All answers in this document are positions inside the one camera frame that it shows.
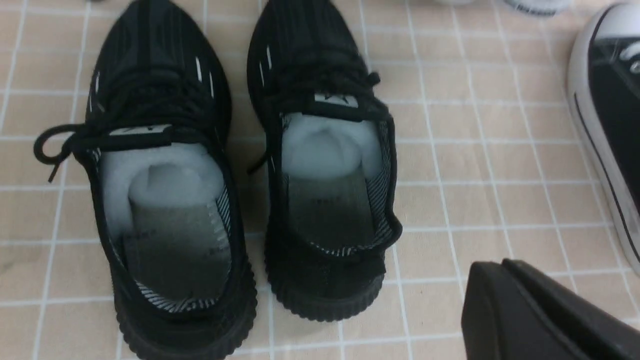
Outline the black canvas sneaker left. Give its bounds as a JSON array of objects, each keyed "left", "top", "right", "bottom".
[{"left": 567, "top": 2, "right": 640, "bottom": 272}]

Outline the black knit sneaker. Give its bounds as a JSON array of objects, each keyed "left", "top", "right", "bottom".
[
  {"left": 246, "top": 0, "right": 403, "bottom": 322},
  {"left": 33, "top": 0, "right": 258, "bottom": 360}
]

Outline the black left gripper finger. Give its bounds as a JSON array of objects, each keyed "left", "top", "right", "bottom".
[{"left": 461, "top": 259, "right": 640, "bottom": 360}]

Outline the navy canvas shoe right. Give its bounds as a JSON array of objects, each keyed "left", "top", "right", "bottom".
[{"left": 503, "top": 0, "right": 573, "bottom": 18}]

